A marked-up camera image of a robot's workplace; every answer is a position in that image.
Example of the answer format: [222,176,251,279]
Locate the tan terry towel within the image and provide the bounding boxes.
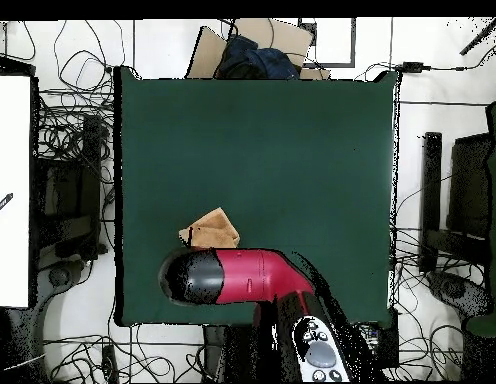
[177,206,241,250]

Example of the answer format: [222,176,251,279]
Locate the dark green table cloth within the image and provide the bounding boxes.
[113,65,399,327]

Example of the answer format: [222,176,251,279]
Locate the dark blue garment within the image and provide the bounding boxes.
[214,34,301,80]

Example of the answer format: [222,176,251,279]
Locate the brown cardboard sheet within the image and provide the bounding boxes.
[185,25,230,80]
[231,17,316,70]

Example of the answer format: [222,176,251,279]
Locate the black stand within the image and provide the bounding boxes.
[31,114,109,289]
[419,131,495,321]

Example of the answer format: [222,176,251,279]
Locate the black box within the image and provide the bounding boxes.
[363,309,400,369]

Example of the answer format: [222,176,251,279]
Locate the black power strip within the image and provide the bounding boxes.
[101,344,120,383]

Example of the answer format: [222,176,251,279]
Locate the black power adapter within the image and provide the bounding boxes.
[401,60,432,74]

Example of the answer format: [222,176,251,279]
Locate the white board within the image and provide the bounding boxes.
[0,74,32,308]

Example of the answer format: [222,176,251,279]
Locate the black rod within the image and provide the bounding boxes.
[458,17,496,56]

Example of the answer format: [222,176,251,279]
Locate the tangled black cables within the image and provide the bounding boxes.
[31,19,127,161]
[367,321,473,383]
[43,323,201,383]

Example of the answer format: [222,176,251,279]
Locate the black rectangular frame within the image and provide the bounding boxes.
[297,17,357,68]

